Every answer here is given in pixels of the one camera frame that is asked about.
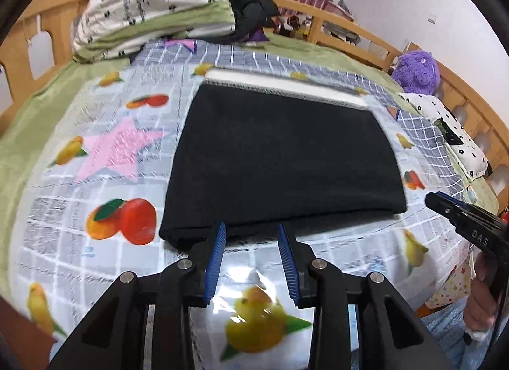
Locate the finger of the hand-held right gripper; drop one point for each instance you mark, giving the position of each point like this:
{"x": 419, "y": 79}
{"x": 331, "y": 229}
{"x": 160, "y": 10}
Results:
{"x": 443, "y": 205}

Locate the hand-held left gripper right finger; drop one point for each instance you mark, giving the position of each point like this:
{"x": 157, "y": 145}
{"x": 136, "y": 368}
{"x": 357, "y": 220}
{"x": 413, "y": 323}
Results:
{"x": 287, "y": 263}

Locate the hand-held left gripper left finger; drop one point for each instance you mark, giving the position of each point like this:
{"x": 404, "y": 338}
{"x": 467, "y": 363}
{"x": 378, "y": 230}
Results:
{"x": 214, "y": 263}

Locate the black pants with white stripe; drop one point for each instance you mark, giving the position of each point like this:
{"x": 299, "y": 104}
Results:
{"x": 278, "y": 155}

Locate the person's right hand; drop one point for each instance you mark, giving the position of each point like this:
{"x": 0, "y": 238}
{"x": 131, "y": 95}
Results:
{"x": 479, "y": 302}

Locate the small light blue round object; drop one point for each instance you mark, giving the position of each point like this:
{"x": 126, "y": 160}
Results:
{"x": 471, "y": 195}

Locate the white flower print pillow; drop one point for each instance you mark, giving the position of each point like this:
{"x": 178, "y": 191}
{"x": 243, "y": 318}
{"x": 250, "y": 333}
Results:
{"x": 465, "y": 147}

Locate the person's light blue jeans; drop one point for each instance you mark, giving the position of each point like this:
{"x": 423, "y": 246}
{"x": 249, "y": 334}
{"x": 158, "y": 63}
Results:
{"x": 445, "y": 338}

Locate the purple plush toy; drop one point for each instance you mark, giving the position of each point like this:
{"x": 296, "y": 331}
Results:
{"x": 417, "y": 71}

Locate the fruit printed plastic tablecloth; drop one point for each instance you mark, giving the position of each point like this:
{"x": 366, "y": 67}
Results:
{"x": 99, "y": 163}

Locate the purple cloth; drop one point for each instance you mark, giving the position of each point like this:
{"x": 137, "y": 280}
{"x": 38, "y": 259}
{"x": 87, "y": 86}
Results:
{"x": 256, "y": 36}

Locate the green fleece blanket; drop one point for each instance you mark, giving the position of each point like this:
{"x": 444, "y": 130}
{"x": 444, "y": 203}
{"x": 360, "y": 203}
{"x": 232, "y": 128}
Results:
{"x": 24, "y": 123}

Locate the pile of black clothes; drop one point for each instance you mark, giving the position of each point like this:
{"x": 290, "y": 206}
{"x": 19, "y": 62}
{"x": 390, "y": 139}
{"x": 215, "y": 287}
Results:
{"x": 250, "y": 8}

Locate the folded white flower print quilt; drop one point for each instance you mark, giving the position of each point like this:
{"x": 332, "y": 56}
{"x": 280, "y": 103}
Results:
{"x": 151, "y": 0}

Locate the wooden bed frame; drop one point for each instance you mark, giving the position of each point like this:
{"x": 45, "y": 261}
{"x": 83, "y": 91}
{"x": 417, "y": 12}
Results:
{"x": 59, "y": 12}

